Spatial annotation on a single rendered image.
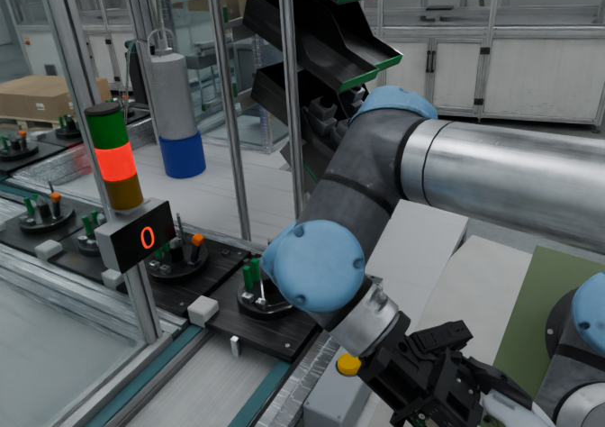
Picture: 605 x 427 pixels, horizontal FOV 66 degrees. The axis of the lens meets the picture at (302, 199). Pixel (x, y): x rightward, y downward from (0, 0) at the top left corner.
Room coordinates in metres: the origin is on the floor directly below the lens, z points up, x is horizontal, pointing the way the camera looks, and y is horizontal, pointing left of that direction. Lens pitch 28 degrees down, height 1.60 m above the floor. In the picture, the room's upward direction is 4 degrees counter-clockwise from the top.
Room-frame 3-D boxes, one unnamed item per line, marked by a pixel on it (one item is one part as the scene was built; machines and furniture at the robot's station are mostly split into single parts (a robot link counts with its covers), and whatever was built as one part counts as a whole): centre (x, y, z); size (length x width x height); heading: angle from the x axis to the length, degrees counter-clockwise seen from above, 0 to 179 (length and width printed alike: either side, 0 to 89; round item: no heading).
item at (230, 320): (0.76, 0.08, 0.96); 0.24 x 0.24 x 0.02; 59
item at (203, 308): (0.73, 0.21, 0.97); 0.05 x 0.05 x 0.04; 59
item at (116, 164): (0.66, 0.28, 1.33); 0.05 x 0.05 x 0.05
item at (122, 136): (0.66, 0.28, 1.38); 0.05 x 0.05 x 0.05
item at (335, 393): (0.58, -0.06, 0.93); 0.21 x 0.07 x 0.06; 149
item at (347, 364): (0.58, -0.06, 0.96); 0.04 x 0.04 x 0.02
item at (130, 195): (0.66, 0.28, 1.28); 0.05 x 0.05 x 0.05
